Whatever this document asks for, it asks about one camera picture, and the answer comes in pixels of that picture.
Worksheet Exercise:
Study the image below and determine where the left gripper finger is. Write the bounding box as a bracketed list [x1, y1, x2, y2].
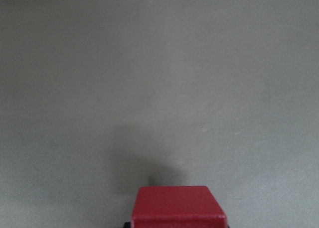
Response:
[123, 222, 131, 228]

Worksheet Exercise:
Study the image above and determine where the red block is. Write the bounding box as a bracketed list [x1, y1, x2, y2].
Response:
[129, 186, 229, 228]

